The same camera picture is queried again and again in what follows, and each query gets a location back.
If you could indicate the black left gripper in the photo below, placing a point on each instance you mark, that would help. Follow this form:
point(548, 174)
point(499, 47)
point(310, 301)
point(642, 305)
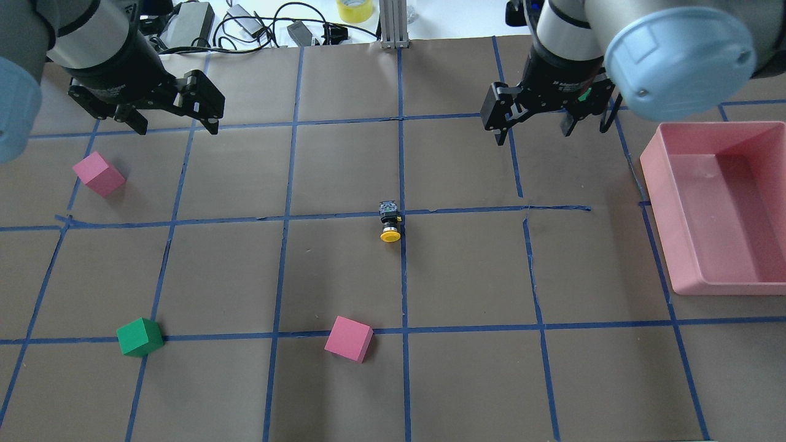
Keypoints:
point(118, 72)

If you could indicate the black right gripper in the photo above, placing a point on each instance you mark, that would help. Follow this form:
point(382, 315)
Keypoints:
point(557, 75)

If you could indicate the yellow push button switch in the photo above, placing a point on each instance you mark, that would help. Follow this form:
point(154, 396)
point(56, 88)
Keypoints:
point(391, 219)

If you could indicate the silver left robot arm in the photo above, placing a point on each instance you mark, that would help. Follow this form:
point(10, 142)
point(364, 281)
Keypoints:
point(65, 33)

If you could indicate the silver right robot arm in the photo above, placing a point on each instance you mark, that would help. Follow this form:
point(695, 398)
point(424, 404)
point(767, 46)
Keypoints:
point(665, 60)

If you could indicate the green foam cube near tray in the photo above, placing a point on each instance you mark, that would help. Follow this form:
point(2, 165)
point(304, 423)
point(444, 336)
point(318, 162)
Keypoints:
point(585, 95)

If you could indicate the black power adapter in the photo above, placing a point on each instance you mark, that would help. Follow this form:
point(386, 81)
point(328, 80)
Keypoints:
point(189, 25)

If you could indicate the pink foam cube far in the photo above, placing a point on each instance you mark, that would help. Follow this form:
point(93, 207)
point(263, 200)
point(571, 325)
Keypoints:
point(99, 174)

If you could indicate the pink foam cube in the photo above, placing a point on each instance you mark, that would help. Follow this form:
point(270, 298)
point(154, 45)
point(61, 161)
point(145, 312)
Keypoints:
point(349, 339)
point(99, 174)

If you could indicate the pink plastic tray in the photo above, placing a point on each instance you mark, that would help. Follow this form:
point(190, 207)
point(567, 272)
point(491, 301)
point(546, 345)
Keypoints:
point(717, 191)

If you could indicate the yellow tape roll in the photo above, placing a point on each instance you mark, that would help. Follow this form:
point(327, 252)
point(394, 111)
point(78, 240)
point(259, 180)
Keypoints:
point(355, 11)

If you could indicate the green foam cube near base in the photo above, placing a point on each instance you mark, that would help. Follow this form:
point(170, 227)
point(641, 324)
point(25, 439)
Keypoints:
point(139, 337)

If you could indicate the pink foam cube centre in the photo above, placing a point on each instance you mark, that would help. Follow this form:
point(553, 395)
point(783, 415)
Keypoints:
point(349, 339)

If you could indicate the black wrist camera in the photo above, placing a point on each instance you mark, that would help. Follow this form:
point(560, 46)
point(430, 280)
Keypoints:
point(520, 13)

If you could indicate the aluminium frame post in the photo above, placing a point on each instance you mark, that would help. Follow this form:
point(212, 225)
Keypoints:
point(393, 23)

